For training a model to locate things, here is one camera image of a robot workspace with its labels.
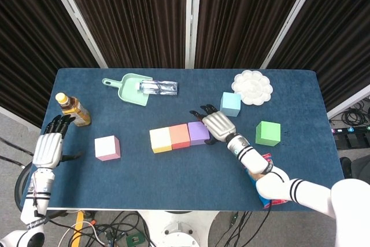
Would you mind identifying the red foam cube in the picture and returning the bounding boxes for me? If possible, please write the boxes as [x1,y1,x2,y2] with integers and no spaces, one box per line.
[168,123,191,150]

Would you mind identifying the mint green dustpan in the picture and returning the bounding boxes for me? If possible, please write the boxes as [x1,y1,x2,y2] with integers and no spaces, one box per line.
[101,73,154,107]

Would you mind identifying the black power strip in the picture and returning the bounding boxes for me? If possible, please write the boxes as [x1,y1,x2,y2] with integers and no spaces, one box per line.
[331,126,370,135]

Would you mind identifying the yellow foam cube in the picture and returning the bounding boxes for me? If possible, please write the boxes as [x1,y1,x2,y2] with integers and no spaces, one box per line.
[149,127,173,154]

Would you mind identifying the black floor cable bundle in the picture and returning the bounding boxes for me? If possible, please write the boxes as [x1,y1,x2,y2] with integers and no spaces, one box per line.
[46,211,151,247]

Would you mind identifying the purple foam cube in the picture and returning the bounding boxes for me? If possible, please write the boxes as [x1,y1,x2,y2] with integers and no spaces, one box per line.
[187,121,211,146]

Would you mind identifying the green foam cube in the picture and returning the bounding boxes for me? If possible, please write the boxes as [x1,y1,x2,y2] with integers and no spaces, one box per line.
[255,120,282,147]

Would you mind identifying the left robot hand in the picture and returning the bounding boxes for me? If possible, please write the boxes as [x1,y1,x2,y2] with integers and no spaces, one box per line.
[31,115,86,169]

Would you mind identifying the black floor cables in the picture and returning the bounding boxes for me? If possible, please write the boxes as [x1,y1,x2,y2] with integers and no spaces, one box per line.
[222,211,255,247]

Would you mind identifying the tea bottle with yellow cap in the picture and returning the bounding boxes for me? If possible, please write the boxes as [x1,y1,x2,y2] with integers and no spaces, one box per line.
[55,92,92,127]

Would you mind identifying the black cable pile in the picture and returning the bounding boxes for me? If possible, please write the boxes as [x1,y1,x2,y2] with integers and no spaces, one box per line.
[341,101,370,128]

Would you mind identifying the blue snack bag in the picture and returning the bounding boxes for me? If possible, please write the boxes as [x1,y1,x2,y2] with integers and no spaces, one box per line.
[245,153,290,209]

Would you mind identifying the clear plastic water bottle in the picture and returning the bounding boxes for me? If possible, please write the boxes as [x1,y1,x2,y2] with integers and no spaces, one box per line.
[135,79,179,97]

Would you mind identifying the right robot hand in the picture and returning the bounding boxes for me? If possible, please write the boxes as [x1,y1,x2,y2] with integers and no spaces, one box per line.
[189,104,236,146]

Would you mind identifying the green circuit board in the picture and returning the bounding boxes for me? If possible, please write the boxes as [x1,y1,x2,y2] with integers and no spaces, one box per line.
[125,233,145,246]

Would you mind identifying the pink foam cube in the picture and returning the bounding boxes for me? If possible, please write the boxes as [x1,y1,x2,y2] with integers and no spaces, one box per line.
[94,135,121,162]

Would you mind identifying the light blue foam cube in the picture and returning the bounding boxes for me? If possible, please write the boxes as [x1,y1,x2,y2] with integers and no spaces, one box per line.
[220,91,242,117]

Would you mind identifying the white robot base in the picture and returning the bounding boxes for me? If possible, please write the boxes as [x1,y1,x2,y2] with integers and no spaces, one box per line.
[138,211,219,247]

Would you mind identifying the white flower-shaped palette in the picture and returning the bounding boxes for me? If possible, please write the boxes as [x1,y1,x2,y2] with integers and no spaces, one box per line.
[231,69,274,105]

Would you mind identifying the dark blue table mat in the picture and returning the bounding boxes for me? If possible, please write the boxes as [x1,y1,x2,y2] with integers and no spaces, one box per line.
[46,68,346,212]

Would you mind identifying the dark curtain divider panel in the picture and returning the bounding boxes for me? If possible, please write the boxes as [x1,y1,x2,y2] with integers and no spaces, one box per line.
[261,0,370,120]
[0,0,109,128]
[193,0,316,70]
[57,0,194,69]

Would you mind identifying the black swivel chair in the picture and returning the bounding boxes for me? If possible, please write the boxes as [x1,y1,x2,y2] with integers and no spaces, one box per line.
[339,156,370,186]

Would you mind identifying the white floor cable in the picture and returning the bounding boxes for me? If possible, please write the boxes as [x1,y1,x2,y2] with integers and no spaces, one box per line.
[57,220,109,247]

